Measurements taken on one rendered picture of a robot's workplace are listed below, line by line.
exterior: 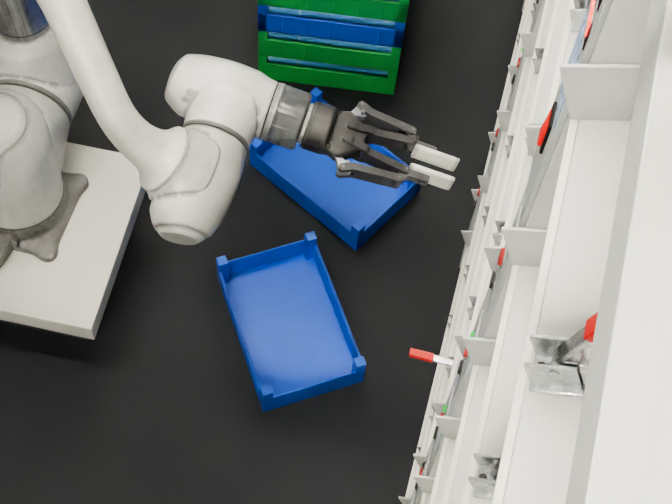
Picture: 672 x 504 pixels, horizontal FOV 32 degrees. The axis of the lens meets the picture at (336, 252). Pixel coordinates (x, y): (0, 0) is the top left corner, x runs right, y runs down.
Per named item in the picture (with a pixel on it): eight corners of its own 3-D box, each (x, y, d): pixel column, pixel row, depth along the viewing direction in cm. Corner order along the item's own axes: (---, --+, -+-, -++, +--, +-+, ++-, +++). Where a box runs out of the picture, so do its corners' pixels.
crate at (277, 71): (257, 78, 254) (257, 55, 247) (270, 8, 264) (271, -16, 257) (393, 95, 254) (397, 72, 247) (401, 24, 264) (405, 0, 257)
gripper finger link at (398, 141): (341, 141, 176) (341, 133, 177) (412, 155, 178) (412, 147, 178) (346, 127, 172) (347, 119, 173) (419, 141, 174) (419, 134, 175)
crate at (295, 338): (216, 277, 229) (215, 257, 223) (313, 250, 234) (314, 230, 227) (262, 412, 216) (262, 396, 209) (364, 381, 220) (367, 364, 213)
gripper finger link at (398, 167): (345, 131, 172) (341, 138, 171) (412, 165, 172) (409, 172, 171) (339, 145, 176) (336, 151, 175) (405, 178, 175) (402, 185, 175)
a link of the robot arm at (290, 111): (256, 150, 175) (293, 163, 175) (266, 118, 167) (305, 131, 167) (273, 104, 179) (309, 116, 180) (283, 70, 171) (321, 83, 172)
